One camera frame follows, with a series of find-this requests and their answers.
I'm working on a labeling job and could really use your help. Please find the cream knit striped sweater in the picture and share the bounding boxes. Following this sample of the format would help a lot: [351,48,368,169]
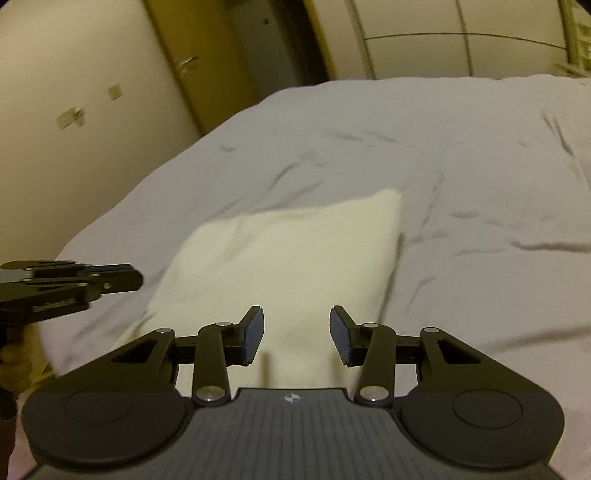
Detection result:
[119,190,402,389]

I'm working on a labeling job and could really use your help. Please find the left hand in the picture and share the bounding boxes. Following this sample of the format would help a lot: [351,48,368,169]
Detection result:
[1,325,51,394]

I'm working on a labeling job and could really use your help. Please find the grey bed sheet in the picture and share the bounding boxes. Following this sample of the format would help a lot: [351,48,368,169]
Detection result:
[40,76,590,479]

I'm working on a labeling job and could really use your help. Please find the wooden door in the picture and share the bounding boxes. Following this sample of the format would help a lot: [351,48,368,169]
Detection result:
[142,0,325,135]

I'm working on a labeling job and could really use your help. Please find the cream wardrobe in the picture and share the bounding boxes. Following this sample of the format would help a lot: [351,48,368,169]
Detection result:
[304,1,590,80]

